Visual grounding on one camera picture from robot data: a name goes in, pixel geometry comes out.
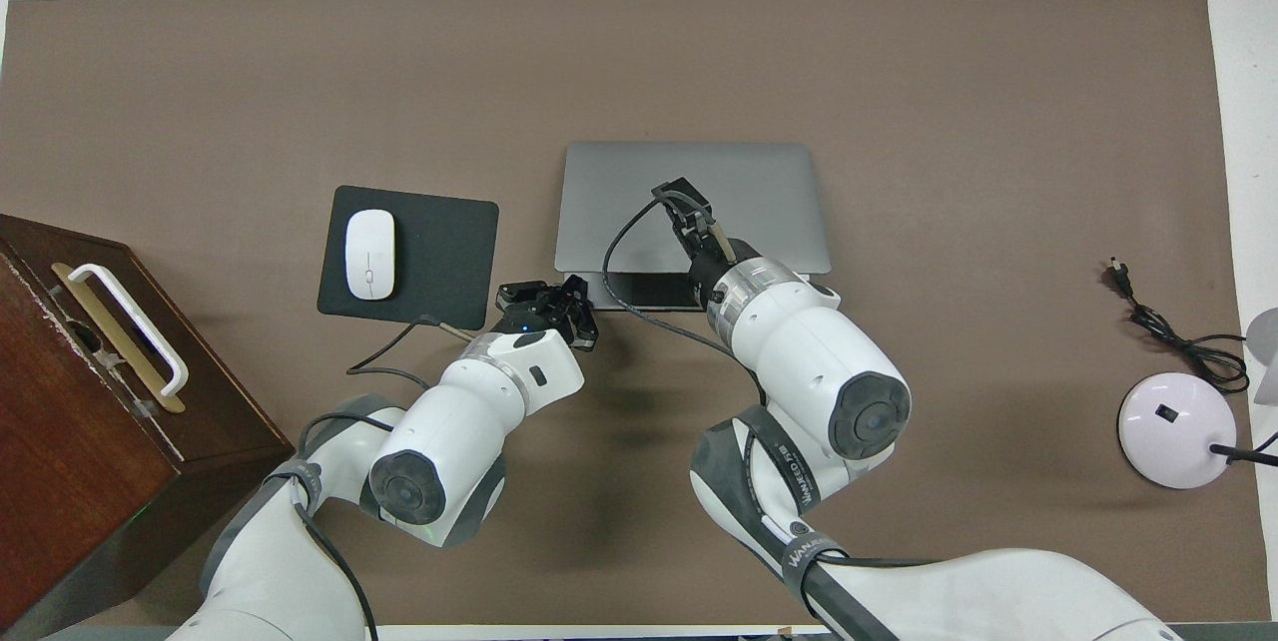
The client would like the dark brown wooden box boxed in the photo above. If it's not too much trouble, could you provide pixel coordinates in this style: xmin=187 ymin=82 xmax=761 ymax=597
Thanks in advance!
xmin=0 ymin=214 xmax=291 ymax=637

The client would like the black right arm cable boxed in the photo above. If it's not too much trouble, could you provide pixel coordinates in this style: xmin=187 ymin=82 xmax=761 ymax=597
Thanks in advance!
xmin=602 ymin=197 xmax=770 ymax=402

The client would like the white desk lamp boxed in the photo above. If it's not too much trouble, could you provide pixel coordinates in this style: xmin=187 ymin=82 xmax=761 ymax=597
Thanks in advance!
xmin=1117 ymin=310 xmax=1278 ymax=490

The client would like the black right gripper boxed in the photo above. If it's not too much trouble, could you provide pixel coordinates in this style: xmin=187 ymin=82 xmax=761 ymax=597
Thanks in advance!
xmin=651 ymin=178 xmax=740 ymax=303

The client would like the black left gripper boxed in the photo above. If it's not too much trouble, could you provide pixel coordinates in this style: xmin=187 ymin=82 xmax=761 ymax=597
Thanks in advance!
xmin=494 ymin=274 xmax=600 ymax=352

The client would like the black mouse pad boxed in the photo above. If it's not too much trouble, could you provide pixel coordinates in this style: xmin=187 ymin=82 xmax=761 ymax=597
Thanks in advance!
xmin=318 ymin=185 xmax=500 ymax=327

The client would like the brown table mat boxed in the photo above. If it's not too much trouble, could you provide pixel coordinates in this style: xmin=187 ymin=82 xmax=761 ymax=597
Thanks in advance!
xmin=0 ymin=0 xmax=1271 ymax=628

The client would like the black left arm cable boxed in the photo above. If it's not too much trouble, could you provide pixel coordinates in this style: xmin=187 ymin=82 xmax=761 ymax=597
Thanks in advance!
xmin=346 ymin=315 xmax=475 ymax=392

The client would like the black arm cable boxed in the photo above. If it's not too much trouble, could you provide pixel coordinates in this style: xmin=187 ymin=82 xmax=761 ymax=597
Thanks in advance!
xmin=602 ymin=197 xmax=770 ymax=402
xmin=346 ymin=315 xmax=475 ymax=392

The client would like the white computer mouse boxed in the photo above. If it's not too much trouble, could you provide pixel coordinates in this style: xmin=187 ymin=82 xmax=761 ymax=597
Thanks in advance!
xmin=344 ymin=209 xmax=397 ymax=302

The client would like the white box handle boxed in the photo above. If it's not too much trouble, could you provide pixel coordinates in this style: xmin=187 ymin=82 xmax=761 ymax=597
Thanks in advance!
xmin=68 ymin=264 xmax=189 ymax=396

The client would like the silver grey laptop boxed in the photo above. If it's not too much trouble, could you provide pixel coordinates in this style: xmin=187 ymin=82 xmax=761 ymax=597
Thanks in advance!
xmin=554 ymin=142 xmax=833 ymax=313

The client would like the black lamp power cable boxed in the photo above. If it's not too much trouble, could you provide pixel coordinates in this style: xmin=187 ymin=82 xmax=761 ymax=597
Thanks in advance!
xmin=1106 ymin=259 xmax=1278 ymax=452

